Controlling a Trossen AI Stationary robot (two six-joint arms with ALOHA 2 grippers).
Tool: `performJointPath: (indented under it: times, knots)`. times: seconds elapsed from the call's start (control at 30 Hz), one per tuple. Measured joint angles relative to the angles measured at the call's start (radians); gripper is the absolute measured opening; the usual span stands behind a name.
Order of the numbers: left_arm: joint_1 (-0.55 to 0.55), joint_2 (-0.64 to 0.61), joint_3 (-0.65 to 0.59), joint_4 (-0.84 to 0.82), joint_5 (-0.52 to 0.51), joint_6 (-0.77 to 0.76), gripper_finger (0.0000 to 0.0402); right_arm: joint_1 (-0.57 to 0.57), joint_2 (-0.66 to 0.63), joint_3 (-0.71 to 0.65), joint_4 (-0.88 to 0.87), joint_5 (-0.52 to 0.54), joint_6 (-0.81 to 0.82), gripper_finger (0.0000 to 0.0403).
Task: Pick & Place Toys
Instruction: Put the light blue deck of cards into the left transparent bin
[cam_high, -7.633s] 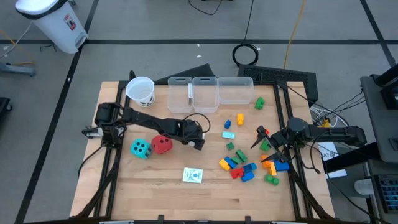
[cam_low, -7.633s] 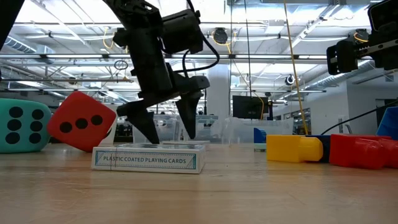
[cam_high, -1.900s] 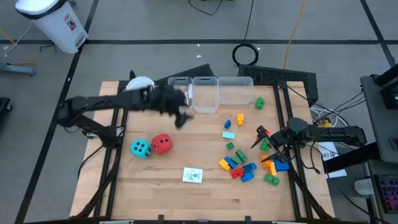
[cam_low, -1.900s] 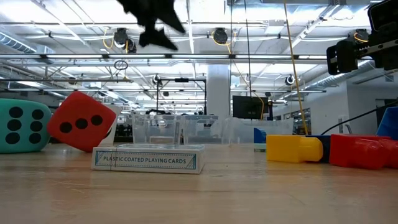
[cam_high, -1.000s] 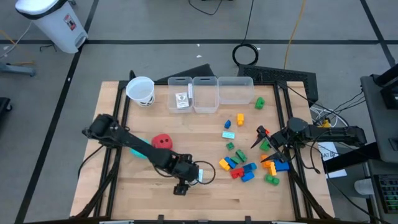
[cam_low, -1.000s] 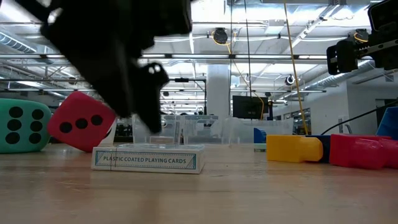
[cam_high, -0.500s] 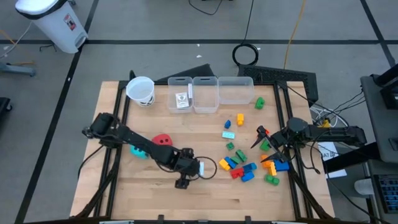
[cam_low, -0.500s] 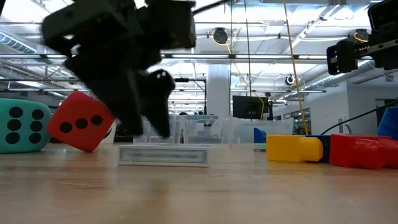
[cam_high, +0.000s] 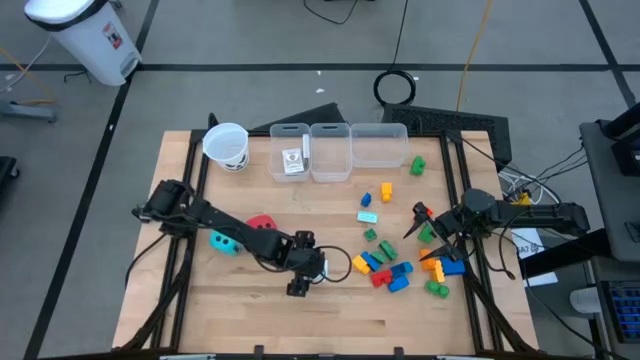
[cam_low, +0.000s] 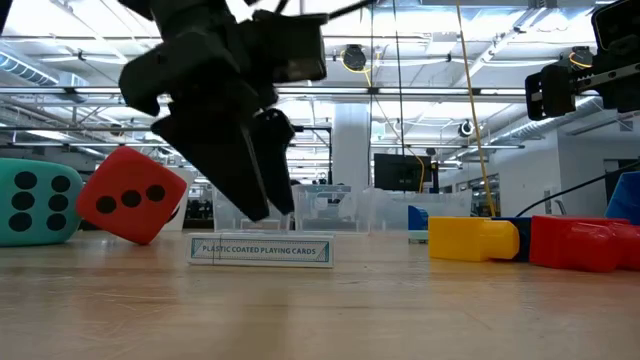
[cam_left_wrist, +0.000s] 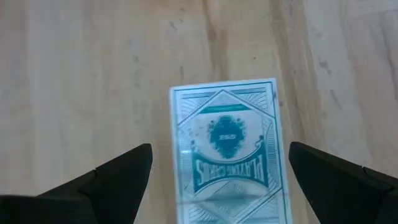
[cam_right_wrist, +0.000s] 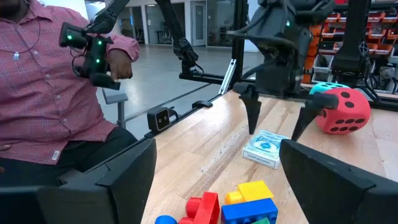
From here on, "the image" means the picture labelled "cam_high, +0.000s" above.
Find white cable bundle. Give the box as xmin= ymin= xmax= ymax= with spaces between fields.
xmin=497 ymin=168 xmax=564 ymax=206

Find white paper sheet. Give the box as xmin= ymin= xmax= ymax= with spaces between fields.
xmin=509 ymin=227 xmax=560 ymax=289

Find white jack-o'-lantern bucket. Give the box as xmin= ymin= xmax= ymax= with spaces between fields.
xmin=201 ymin=122 xmax=250 ymax=173

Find white step trash can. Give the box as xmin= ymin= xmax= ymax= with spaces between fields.
xmin=23 ymin=0 xmax=144 ymax=87

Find black coiled cable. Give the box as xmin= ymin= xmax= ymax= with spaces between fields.
xmin=372 ymin=0 xmax=418 ymax=108

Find red foam die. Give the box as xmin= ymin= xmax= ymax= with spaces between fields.
xmin=245 ymin=213 xmax=278 ymax=232

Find narrow clear plastic bin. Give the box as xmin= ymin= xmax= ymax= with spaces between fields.
xmin=268 ymin=122 xmax=312 ymax=183
xmin=309 ymin=122 xmax=352 ymax=184

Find backlit computer keyboard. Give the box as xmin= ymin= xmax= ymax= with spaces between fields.
xmin=599 ymin=279 xmax=640 ymax=346

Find red toy block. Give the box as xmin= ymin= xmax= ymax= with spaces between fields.
xmin=370 ymin=269 xmax=394 ymax=289

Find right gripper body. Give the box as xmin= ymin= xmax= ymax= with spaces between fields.
xmin=432 ymin=209 xmax=467 ymax=247

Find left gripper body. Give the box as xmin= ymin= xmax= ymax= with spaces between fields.
xmin=286 ymin=238 xmax=327 ymax=282

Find white rounded device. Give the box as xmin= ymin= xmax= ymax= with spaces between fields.
xmin=568 ymin=286 xmax=607 ymax=316

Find teal foam die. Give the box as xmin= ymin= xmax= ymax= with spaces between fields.
xmin=208 ymin=229 xmax=245 ymax=258

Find black chair base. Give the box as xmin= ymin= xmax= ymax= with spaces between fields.
xmin=0 ymin=155 xmax=21 ymax=201

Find black support beam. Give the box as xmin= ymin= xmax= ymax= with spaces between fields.
xmin=519 ymin=228 xmax=615 ymax=280

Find yellow cable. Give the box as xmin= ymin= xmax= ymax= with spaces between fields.
xmin=455 ymin=0 xmax=495 ymax=113

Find dark grey equipment cart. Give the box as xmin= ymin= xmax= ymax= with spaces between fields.
xmin=578 ymin=102 xmax=640 ymax=266

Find black equipment box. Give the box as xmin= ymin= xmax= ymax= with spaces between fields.
xmin=597 ymin=102 xmax=640 ymax=176

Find grey stand foot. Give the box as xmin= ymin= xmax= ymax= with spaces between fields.
xmin=0 ymin=98 xmax=58 ymax=125

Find black aluminium rig frame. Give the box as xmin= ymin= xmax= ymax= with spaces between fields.
xmin=112 ymin=112 xmax=540 ymax=354

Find silver card box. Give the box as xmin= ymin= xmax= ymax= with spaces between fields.
xmin=281 ymin=148 xmax=305 ymax=175

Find wide clear plastic bin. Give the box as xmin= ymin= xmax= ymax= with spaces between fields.
xmin=349 ymin=122 xmax=410 ymax=169

